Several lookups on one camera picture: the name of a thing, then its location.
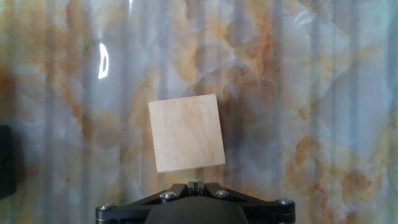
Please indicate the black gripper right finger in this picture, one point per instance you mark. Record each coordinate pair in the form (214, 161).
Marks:
(270, 213)

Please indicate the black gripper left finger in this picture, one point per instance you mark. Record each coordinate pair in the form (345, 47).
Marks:
(121, 214)

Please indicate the large light wooden cube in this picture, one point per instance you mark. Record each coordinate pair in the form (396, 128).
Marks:
(186, 133)

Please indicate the marble pattern mat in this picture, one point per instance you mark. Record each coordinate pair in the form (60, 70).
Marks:
(311, 93)

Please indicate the grey box red button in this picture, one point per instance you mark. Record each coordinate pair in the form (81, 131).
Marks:
(6, 161)

